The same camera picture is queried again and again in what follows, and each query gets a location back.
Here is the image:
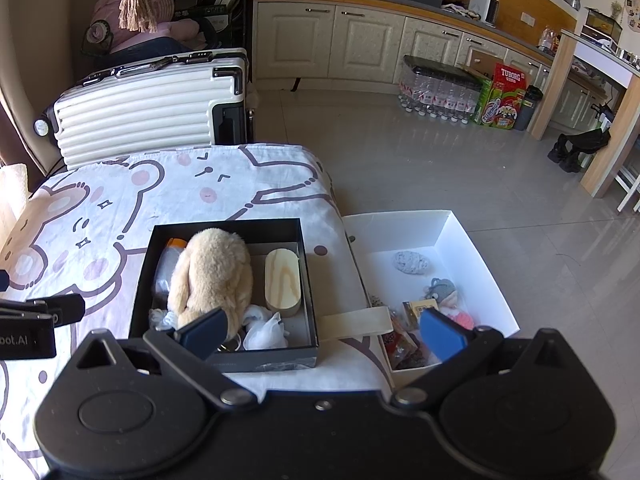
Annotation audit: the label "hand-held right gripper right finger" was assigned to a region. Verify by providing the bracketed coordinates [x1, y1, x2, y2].
[392, 307, 583, 408]

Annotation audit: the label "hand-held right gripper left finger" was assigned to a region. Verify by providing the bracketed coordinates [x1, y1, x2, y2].
[75, 307, 256, 407]

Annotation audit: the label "white yarn bundle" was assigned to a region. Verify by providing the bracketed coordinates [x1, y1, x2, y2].
[148, 307, 178, 332]

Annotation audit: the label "beige plush toy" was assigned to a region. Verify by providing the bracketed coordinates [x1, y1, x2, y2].
[166, 228, 252, 336]

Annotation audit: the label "white knotted cloth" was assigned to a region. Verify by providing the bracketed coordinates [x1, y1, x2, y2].
[242, 305, 291, 351]

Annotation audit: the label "orange capped white bottle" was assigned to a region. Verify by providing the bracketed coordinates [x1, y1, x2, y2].
[154, 238, 188, 296]

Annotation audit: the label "black cardboard box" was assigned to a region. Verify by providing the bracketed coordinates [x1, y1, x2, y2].
[129, 218, 320, 373]

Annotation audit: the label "oval wooden box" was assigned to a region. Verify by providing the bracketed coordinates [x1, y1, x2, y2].
[264, 248, 302, 317]

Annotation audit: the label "yellow paper tag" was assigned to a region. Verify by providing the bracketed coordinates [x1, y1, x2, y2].
[402, 300, 438, 328]

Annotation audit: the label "dark red snack packet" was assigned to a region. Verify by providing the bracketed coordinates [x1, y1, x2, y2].
[380, 317, 431, 371]

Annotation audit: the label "grey knitted pouch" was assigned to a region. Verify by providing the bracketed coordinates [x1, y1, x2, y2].
[392, 251, 431, 276]

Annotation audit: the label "white cardboard tray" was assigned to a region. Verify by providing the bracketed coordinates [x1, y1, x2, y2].
[344, 210, 521, 373]

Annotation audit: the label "printed bear blanket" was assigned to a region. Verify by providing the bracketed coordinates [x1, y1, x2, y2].
[0, 144, 396, 480]

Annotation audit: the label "white ribbed suitcase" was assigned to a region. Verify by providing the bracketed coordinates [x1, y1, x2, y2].
[34, 48, 256, 171]

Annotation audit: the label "green red carton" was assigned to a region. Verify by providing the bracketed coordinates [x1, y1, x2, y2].
[472, 62, 530, 131]

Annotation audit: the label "black trash bin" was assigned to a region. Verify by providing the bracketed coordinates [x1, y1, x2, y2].
[512, 85, 543, 132]

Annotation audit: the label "white chair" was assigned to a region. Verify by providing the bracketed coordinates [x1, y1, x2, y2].
[615, 160, 640, 211]

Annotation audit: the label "pack of water bottles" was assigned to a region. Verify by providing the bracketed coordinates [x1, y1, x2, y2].
[398, 55, 488, 123]

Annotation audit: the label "wooden white table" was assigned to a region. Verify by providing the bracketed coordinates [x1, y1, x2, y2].
[530, 27, 640, 198]

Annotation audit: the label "brown cardboard box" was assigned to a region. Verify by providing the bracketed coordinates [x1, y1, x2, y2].
[462, 50, 496, 81]

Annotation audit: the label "pink cushion pile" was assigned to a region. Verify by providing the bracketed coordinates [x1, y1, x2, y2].
[82, 0, 206, 56]

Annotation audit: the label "cream kitchen cabinets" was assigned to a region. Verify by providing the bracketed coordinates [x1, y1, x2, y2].
[248, 0, 606, 131]

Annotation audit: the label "white countertop appliance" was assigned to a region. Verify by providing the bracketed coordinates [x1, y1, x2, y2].
[468, 0, 501, 26]

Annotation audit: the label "grey plush keychain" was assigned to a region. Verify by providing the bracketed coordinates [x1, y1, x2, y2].
[425, 277, 458, 308]

